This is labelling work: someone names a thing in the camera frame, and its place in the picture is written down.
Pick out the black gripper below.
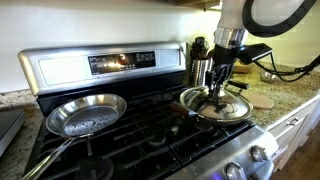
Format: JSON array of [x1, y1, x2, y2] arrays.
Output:
[[205, 43, 242, 102]]

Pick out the wooden cutting board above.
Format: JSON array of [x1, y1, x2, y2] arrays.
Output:
[[232, 62, 255, 75]]

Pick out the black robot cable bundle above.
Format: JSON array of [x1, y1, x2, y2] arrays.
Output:
[[252, 52, 320, 83]]

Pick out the stainless steel gas range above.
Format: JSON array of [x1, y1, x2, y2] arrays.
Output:
[[17, 41, 280, 180]]

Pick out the round cork trivet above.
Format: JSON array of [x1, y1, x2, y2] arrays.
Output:
[[240, 91, 275, 111]]

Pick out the perforated steel utensil holder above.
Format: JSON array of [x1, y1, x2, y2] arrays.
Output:
[[188, 57, 215, 88]]

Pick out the glass pot lid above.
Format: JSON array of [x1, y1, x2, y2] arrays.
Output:
[[180, 86, 255, 122]]

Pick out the wooden upper cabinet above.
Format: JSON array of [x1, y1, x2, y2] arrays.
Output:
[[165, 0, 223, 11]]

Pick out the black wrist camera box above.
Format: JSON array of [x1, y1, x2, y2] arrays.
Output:
[[237, 42, 274, 66]]

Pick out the small metal bowl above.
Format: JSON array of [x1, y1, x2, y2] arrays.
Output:
[[259, 69, 280, 85]]

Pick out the black kitchen utensils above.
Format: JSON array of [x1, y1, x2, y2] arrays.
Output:
[[190, 36, 212, 62]]

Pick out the stainless steel frying pan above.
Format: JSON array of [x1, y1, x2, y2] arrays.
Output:
[[21, 93, 128, 180]]

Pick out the white lower cabinet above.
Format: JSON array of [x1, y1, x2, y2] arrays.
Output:
[[267, 95, 320, 173]]

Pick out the grey flat countertop appliance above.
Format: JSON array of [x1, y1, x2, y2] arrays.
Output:
[[0, 107, 26, 158]]

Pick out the silver range knob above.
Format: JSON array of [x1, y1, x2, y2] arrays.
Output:
[[225, 161, 248, 180], [251, 145, 272, 163]]

